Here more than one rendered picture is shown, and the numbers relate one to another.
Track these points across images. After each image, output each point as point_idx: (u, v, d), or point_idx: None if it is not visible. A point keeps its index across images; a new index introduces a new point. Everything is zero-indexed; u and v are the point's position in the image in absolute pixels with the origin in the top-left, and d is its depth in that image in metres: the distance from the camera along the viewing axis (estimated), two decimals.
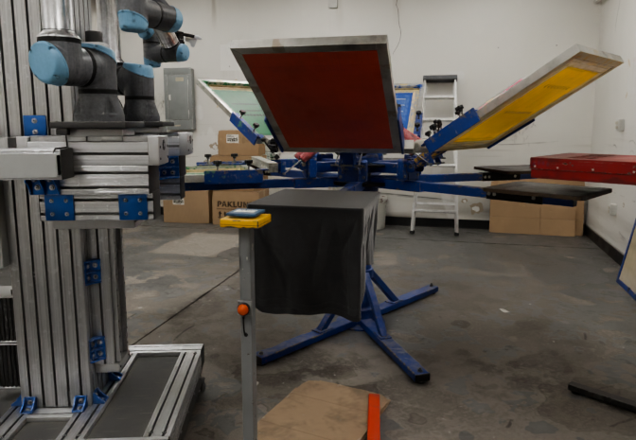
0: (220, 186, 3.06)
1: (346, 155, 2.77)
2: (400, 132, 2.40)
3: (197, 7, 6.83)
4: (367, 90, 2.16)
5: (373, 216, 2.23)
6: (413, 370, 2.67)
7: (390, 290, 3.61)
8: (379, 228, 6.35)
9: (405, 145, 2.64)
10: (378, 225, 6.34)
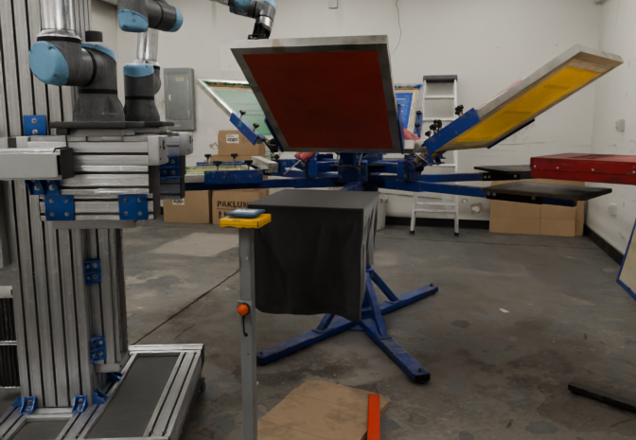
0: (220, 186, 3.06)
1: (346, 155, 2.77)
2: (400, 132, 2.40)
3: (197, 7, 6.83)
4: (367, 90, 2.16)
5: (373, 216, 2.23)
6: (413, 370, 2.67)
7: (390, 290, 3.61)
8: (379, 228, 6.35)
9: (405, 145, 2.64)
10: (378, 225, 6.34)
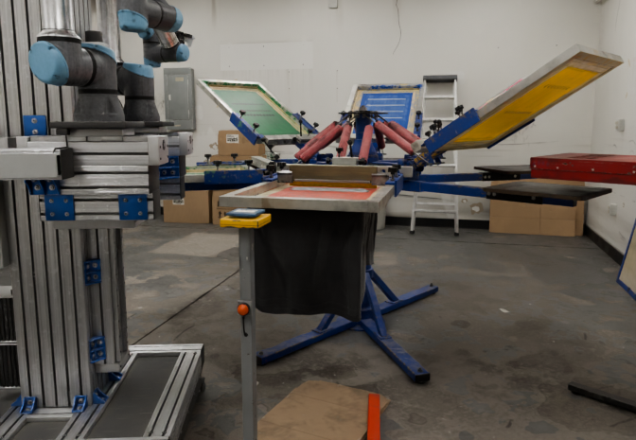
0: (220, 186, 3.06)
1: None
2: (398, 192, 2.40)
3: (197, 7, 6.83)
4: (362, 200, 2.14)
5: (373, 216, 2.23)
6: (413, 370, 2.67)
7: (390, 290, 3.61)
8: (379, 228, 6.35)
9: (404, 173, 2.62)
10: (378, 225, 6.34)
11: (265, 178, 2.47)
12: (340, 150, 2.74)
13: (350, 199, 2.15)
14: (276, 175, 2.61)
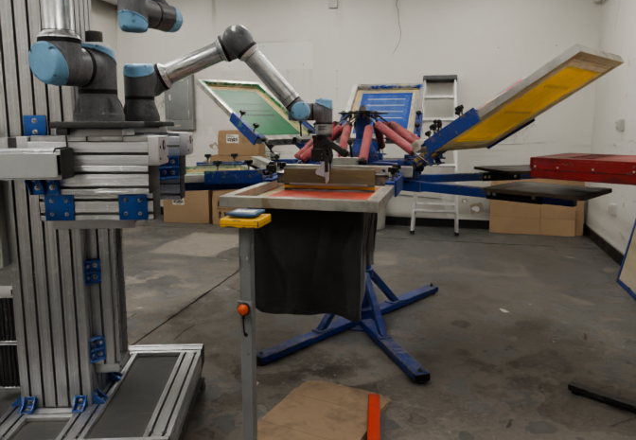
0: (220, 186, 3.06)
1: None
2: (398, 192, 2.40)
3: (197, 7, 6.83)
4: None
5: (373, 216, 2.23)
6: (413, 370, 2.67)
7: (390, 290, 3.61)
8: (379, 228, 6.35)
9: (404, 173, 2.62)
10: (378, 225, 6.34)
11: (265, 178, 2.47)
12: None
13: (350, 200, 2.15)
14: (276, 175, 2.61)
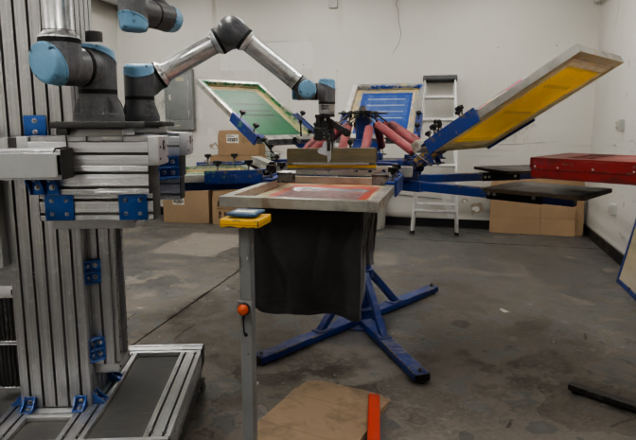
0: (220, 186, 3.06)
1: None
2: (398, 192, 2.40)
3: (197, 7, 6.83)
4: (362, 200, 2.14)
5: (373, 216, 2.23)
6: (413, 370, 2.67)
7: (390, 290, 3.61)
8: (379, 228, 6.35)
9: (404, 173, 2.62)
10: (378, 225, 6.34)
11: (265, 178, 2.47)
12: None
13: None
14: (276, 175, 2.61)
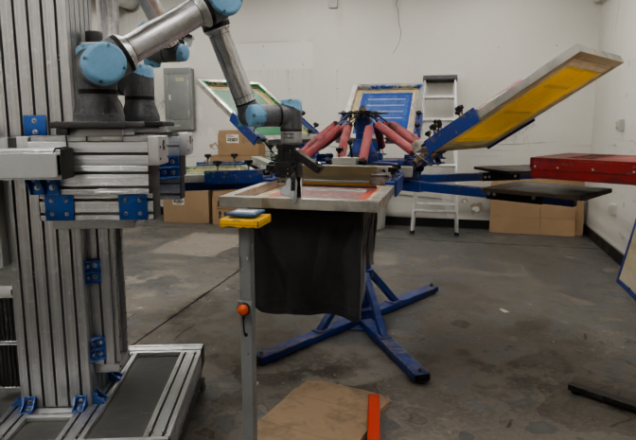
0: (220, 186, 3.06)
1: None
2: (398, 192, 2.40)
3: None
4: (362, 200, 2.14)
5: (373, 216, 2.23)
6: (413, 370, 2.67)
7: (390, 290, 3.61)
8: (379, 228, 6.35)
9: (404, 173, 2.62)
10: (378, 225, 6.34)
11: (265, 178, 2.47)
12: (340, 150, 2.74)
13: None
14: None
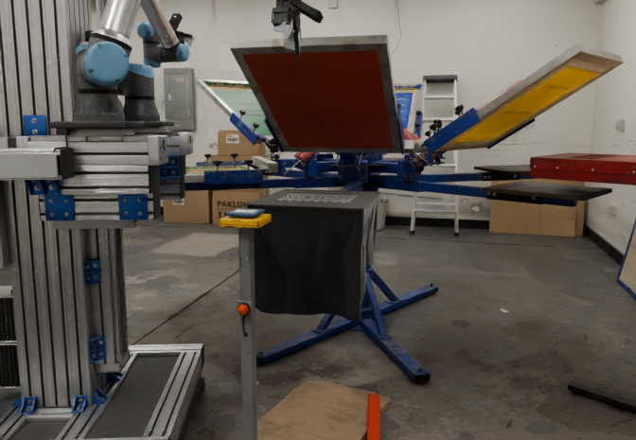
0: (220, 186, 3.06)
1: (346, 155, 2.77)
2: (400, 132, 2.40)
3: (197, 7, 6.83)
4: (367, 90, 2.16)
5: (373, 216, 2.23)
6: (413, 370, 2.67)
7: (390, 290, 3.61)
8: (379, 228, 6.35)
9: (405, 145, 2.64)
10: (378, 225, 6.34)
11: None
12: None
13: None
14: None
